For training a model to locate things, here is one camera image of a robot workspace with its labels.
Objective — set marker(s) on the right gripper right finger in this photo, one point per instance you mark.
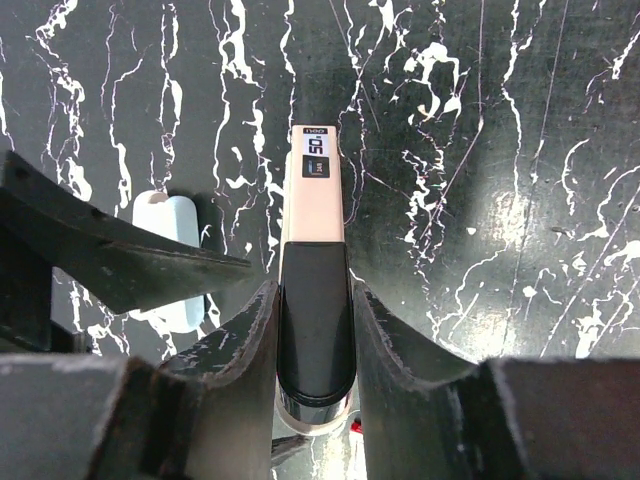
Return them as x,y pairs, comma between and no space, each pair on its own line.
429,414

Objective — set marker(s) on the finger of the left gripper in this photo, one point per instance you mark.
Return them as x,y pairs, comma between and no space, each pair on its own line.
44,227

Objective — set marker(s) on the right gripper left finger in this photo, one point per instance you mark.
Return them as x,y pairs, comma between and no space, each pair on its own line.
206,413

